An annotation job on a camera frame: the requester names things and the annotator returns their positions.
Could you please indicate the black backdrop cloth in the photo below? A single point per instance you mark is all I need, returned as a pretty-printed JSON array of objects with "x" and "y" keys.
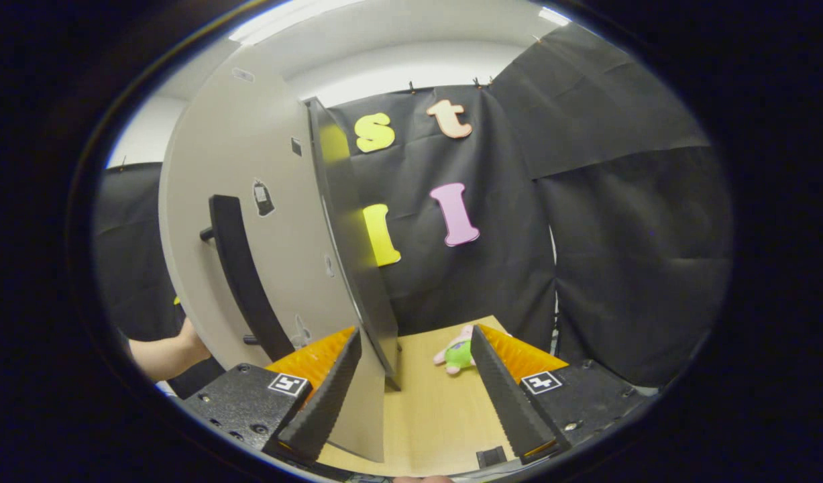
[{"x": 619, "y": 235}]

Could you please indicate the light grey cabinet door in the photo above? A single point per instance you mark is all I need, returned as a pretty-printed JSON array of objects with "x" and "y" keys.
[{"x": 250, "y": 134}]

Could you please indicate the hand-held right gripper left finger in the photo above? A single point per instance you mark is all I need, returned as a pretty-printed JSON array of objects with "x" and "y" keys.
[{"x": 324, "y": 402}]

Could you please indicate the pink and green plush toy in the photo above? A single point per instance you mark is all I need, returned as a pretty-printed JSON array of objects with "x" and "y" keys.
[{"x": 458, "y": 352}]

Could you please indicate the dark grey cabinet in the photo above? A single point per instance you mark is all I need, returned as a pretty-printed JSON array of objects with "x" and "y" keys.
[{"x": 361, "y": 282}]

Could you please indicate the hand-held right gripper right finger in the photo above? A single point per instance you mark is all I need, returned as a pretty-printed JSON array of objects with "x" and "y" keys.
[{"x": 508, "y": 402}]

